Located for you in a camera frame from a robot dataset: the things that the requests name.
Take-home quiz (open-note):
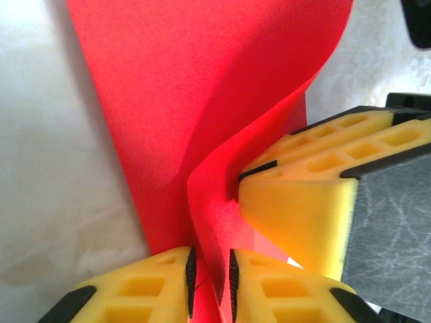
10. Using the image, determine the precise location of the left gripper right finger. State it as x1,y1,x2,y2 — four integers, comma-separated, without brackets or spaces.
228,248,385,323

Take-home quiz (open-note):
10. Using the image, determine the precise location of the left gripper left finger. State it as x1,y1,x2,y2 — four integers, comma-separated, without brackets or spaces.
36,245,197,323

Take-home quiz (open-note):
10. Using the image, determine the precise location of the red paper sheet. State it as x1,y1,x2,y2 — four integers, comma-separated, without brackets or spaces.
65,0,353,323

